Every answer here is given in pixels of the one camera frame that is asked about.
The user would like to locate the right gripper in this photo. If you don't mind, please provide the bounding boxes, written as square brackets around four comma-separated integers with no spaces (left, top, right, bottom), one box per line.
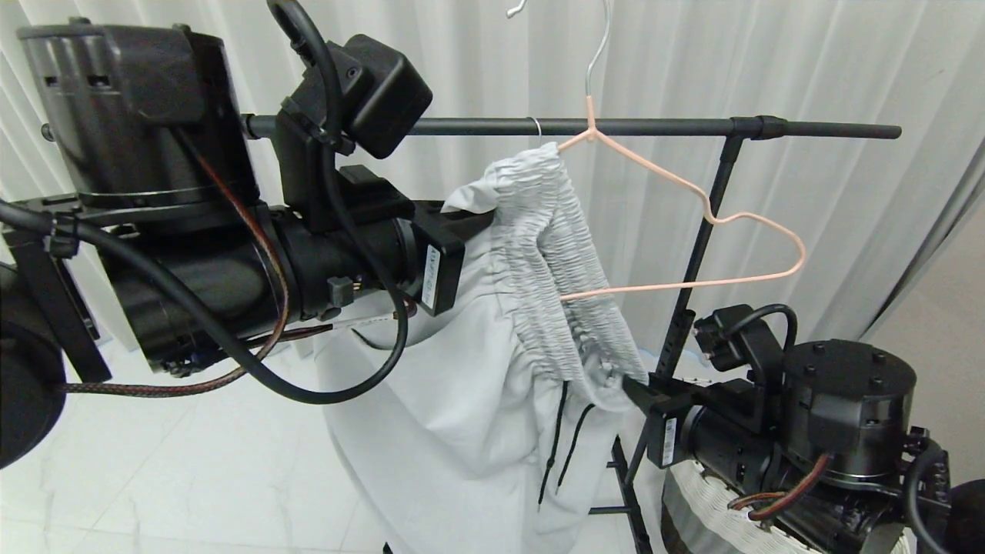
[645,377,778,493]

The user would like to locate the white curtain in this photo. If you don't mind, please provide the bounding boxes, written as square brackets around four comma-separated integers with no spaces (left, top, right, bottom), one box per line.
[0,0,985,362]

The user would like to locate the black cable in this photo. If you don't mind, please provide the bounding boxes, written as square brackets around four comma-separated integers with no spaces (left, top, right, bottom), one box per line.
[723,302,800,355]
[0,0,410,406]

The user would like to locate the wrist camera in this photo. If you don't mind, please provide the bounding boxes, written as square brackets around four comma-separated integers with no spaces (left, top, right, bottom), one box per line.
[693,303,787,389]
[273,33,434,232]

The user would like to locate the pale grey shorts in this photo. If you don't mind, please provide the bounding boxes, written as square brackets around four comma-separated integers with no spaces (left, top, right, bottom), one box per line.
[314,142,656,554]

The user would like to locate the white laundry basket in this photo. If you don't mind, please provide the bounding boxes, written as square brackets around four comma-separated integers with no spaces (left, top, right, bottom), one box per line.
[660,458,913,554]

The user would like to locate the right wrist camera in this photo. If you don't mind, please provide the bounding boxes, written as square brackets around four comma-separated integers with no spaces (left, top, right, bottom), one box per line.
[693,303,787,389]

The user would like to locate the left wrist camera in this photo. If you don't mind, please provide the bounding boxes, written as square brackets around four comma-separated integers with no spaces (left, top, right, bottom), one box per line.
[273,33,434,232]

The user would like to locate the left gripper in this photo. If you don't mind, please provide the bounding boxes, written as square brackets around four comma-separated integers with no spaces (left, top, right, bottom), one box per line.
[269,202,467,322]

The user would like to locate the black clothes rack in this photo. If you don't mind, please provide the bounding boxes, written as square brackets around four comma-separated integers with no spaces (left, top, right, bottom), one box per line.
[242,114,903,554]

